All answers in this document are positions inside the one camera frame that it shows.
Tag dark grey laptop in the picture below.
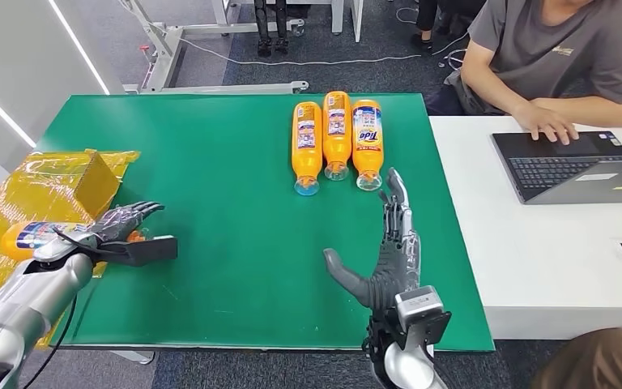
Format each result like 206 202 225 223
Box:
490 130 622 206

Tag standing humanoid robot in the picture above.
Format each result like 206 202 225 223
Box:
254 0 291 58

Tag green table mat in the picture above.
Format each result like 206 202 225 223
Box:
37 93 496 353

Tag orange detergent bottle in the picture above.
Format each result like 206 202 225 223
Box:
0 220 147 263
351 99 385 192
292 100 324 197
322 91 353 182

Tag white metal hoist frame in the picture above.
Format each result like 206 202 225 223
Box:
117 0 310 96

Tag white floor cable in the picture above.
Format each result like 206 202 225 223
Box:
177 34 465 66

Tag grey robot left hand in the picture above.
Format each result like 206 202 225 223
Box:
87 201 166 246

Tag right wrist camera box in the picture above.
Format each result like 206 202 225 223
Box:
394 285 453 348

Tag yellow film wrapped cardboard box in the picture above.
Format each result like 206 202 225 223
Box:
0 149 142 350

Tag person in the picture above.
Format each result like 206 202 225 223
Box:
410 0 452 53
424 0 622 146
528 327 622 389

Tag white desk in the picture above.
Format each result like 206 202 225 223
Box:
211 0 366 43
428 115 622 341

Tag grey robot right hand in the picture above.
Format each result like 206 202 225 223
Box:
322 167 422 313

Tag person's right hand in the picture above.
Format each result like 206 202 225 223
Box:
512 100 581 146

